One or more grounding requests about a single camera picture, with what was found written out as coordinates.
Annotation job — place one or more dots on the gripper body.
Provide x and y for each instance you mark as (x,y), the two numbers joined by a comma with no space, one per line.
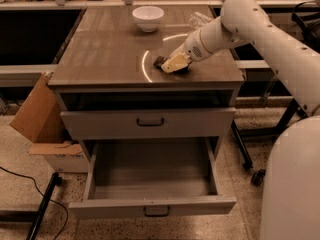
(192,49)

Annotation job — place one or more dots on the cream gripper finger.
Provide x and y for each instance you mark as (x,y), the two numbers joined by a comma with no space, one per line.
(173,65)

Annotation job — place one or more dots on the black office chair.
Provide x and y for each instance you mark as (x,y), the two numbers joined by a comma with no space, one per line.
(258,177)

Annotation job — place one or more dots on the grey drawer cabinet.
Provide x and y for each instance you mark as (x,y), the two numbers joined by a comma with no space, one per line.
(108,66)

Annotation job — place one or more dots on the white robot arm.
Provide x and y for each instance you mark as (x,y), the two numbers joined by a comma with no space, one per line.
(291,193)

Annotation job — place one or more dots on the clear plastic water bottle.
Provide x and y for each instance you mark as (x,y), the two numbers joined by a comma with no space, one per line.
(198,20)

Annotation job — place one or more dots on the grey open lower drawer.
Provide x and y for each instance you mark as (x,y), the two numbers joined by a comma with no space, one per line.
(152,178)

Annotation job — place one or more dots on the white ceramic bowl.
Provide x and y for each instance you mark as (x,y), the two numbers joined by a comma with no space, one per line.
(148,18)

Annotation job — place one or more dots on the black table leg left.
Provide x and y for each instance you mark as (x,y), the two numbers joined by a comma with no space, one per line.
(34,217)

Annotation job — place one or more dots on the grey upper closed drawer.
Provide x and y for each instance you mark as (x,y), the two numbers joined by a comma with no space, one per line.
(143,124)

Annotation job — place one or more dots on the brown cardboard sheet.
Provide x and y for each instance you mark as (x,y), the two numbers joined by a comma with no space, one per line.
(38,119)

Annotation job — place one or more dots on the white cardboard box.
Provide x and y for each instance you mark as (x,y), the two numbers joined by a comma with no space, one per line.
(62,157)

